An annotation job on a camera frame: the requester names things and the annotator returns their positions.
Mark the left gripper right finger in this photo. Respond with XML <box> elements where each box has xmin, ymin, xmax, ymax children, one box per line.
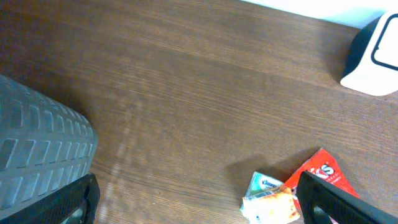
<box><xmin>296</xmin><ymin>171</ymin><xmax>397</xmax><ymax>224</ymax></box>

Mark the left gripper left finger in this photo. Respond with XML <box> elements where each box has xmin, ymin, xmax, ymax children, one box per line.
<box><xmin>1</xmin><ymin>173</ymin><xmax>100</xmax><ymax>224</ymax></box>

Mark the red snack bag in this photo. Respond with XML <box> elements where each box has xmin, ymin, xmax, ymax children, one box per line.
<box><xmin>284</xmin><ymin>148</ymin><xmax>359</xmax><ymax>211</ymax></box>

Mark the orange small tissue pack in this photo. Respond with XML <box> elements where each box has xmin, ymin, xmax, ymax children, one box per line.
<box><xmin>242</xmin><ymin>185</ymin><xmax>300</xmax><ymax>224</ymax></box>

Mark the green tissue pack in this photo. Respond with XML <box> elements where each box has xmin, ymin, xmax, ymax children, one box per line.
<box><xmin>245</xmin><ymin>171</ymin><xmax>284</xmax><ymax>197</ymax></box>

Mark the grey plastic mesh basket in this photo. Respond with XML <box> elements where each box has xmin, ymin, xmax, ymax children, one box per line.
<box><xmin>1</xmin><ymin>76</ymin><xmax>98</xmax><ymax>218</ymax></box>

